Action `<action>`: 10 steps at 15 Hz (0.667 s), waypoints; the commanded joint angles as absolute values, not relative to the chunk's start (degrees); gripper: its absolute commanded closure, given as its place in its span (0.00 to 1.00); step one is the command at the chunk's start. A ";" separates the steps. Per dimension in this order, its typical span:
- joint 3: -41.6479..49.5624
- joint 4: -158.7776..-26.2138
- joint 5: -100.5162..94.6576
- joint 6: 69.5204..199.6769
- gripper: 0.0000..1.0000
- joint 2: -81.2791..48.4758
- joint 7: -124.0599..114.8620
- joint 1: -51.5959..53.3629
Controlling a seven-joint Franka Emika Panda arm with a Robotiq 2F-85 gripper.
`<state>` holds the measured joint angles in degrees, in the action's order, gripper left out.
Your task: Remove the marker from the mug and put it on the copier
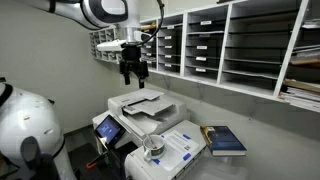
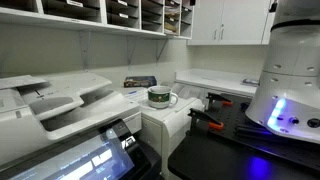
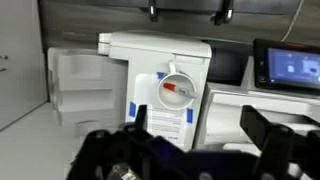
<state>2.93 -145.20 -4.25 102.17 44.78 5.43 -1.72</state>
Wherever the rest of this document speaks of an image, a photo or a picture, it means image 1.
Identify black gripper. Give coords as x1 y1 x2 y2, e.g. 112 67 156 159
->
120 44 149 89

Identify grey marker with red tip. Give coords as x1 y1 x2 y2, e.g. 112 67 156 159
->
146 134 157 149

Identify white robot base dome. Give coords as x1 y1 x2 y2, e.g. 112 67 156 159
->
0 82 76 180

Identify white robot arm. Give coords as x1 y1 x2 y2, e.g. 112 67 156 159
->
17 0 152 89

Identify copier touchscreen panel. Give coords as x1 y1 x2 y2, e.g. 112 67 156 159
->
94 115 126 146

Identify white green-banded mug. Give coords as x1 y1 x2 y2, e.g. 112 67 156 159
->
143 135 165 162

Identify white office copier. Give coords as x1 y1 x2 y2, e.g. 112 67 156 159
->
92 88 206 180

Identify paper sheet with blue tape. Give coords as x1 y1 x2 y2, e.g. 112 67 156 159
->
154 130 199 171

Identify blue hardcover book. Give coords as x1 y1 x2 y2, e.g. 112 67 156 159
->
200 126 247 156

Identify white mail sorter shelf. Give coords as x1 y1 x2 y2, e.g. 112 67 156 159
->
142 0 319 111

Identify stacked papers in shelf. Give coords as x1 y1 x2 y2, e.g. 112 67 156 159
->
278 79 320 109

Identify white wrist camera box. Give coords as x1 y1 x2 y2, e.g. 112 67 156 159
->
97 39 126 51

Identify small grey wall cubby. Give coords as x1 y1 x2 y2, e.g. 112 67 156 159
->
89 28 122 64

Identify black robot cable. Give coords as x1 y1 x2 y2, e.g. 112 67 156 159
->
137 0 166 47

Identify red-handled clamp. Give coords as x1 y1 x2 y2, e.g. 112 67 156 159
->
86 151 108 169

